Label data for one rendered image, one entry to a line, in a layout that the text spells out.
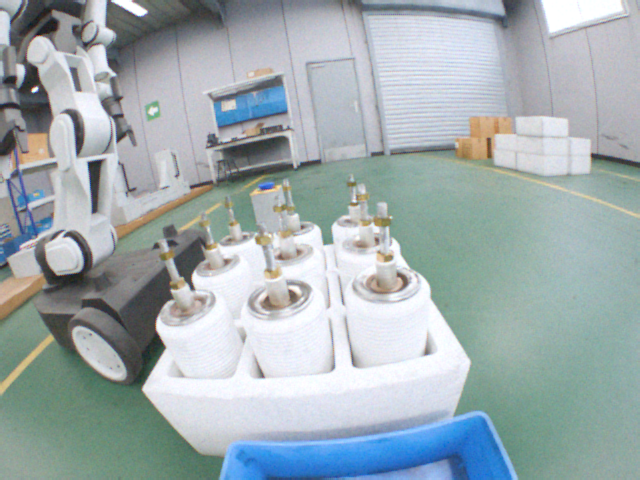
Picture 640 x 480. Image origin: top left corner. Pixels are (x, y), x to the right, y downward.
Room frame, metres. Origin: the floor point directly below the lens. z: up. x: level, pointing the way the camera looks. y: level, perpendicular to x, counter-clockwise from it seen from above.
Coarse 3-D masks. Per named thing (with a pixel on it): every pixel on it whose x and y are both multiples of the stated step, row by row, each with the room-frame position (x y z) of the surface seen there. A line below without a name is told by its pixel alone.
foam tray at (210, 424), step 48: (336, 288) 0.36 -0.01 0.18; (240, 336) 0.30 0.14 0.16; (336, 336) 0.25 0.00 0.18; (432, 336) 0.21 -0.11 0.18; (192, 384) 0.19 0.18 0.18; (240, 384) 0.19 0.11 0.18; (288, 384) 0.18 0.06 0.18; (336, 384) 0.17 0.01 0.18; (384, 384) 0.16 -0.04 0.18; (432, 384) 0.16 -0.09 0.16; (192, 432) 0.17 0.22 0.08; (240, 432) 0.17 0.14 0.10; (288, 432) 0.17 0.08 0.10; (336, 432) 0.16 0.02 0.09; (384, 432) 0.16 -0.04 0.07
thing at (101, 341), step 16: (80, 320) 0.32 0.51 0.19; (96, 320) 0.33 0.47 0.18; (112, 320) 0.36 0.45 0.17; (80, 336) 0.34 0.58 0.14; (96, 336) 0.32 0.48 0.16; (112, 336) 0.32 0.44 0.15; (128, 336) 0.35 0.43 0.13; (80, 352) 0.32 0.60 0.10; (96, 352) 0.33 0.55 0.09; (112, 352) 0.33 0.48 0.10; (128, 352) 0.33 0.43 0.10; (96, 368) 0.32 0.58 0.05; (112, 368) 0.33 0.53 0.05; (128, 368) 0.31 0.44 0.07
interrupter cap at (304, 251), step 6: (300, 246) 0.38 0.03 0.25; (306, 246) 0.38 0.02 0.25; (276, 252) 0.37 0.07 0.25; (300, 252) 0.37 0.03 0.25; (306, 252) 0.35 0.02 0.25; (312, 252) 0.35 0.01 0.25; (276, 258) 0.35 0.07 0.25; (282, 258) 0.35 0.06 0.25; (288, 258) 0.35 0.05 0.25; (294, 258) 0.34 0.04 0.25; (300, 258) 0.34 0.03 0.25; (306, 258) 0.33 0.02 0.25; (276, 264) 0.33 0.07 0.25; (282, 264) 0.32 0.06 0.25; (288, 264) 0.32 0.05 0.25; (294, 264) 0.32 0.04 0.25
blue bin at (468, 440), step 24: (408, 432) 0.13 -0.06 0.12; (432, 432) 0.13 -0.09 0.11; (456, 432) 0.12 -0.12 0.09; (480, 432) 0.11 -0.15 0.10; (240, 456) 0.13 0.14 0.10; (264, 456) 0.14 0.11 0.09; (288, 456) 0.14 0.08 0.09; (312, 456) 0.13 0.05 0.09; (336, 456) 0.13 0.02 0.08; (360, 456) 0.13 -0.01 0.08; (384, 456) 0.13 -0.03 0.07; (408, 456) 0.13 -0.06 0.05; (432, 456) 0.12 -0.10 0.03; (456, 456) 0.12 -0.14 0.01; (480, 456) 0.09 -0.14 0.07; (504, 456) 0.06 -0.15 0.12
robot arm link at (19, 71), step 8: (8, 48) 0.37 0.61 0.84; (8, 56) 0.37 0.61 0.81; (0, 64) 0.36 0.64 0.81; (8, 64) 0.36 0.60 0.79; (16, 64) 0.42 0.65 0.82; (0, 72) 0.36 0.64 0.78; (8, 72) 0.36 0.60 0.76; (16, 72) 0.38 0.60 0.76; (24, 72) 0.44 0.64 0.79; (0, 80) 0.35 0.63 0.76; (8, 80) 0.37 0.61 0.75; (16, 80) 0.39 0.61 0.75; (0, 88) 0.35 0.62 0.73; (16, 88) 0.40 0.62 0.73
